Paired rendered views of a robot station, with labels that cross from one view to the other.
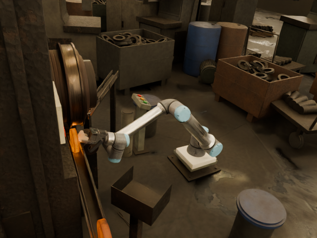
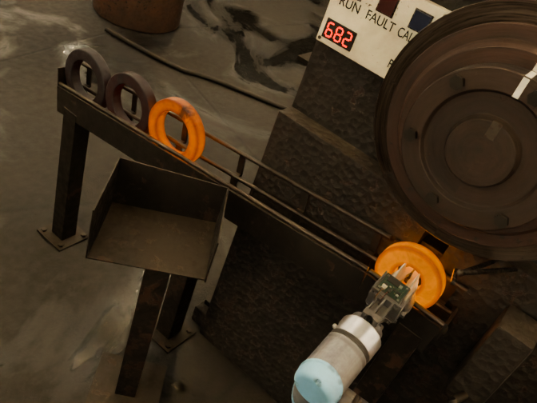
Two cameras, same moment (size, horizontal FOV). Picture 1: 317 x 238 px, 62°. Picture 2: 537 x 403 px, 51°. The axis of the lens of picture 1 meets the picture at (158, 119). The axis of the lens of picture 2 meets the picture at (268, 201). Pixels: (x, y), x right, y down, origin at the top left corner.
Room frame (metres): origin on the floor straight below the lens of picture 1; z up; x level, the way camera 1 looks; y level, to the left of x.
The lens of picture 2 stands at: (1.93, -0.36, 1.48)
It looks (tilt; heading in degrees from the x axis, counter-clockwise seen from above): 35 degrees down; 143
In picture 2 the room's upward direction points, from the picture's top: 21 degrees clockwise
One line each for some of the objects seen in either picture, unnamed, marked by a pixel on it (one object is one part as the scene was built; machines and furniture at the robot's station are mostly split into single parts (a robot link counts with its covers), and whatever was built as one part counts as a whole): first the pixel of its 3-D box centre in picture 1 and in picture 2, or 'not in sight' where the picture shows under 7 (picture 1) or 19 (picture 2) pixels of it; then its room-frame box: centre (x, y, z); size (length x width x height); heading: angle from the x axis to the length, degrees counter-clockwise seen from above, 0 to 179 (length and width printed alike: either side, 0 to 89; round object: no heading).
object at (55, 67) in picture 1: (55, 87); not in sight; (1.33, 0.59, 1.11); 0.47 x 0.10 x 0.47; 28
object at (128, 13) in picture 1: (130, 25); not in sight; (5.85, 0.79, 0.55); 1.10 x 0.53 x 1.10; 48
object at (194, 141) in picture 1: (199, 136); not in sight; (2.14, -0.41, 0.35); 0.17 x 0.15 x 0.18; 34
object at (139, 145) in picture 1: (140, 124); not in sight; (2.31, 0.18, 0.31); 0.24 x 0.16 x 0.62; 28
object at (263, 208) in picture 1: (253, 225); not in sight; (1.26, -0.74, 0.21); 0.32 x 0.32 x 0.43
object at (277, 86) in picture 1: (253, 86); not in sight; (3.63, -1.33, 0.33); 0.93 x 0.73 x 0.66; 35
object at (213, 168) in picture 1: (194, 161); not in sight; (2.14, -0.41, 0.04); 0.40 x 0.40 x 0.08; 32
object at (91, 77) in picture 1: (88, 83); (483, 149); (1.41, 0.43, 1.11); 0.28 x 0.06 x 0.28; 28
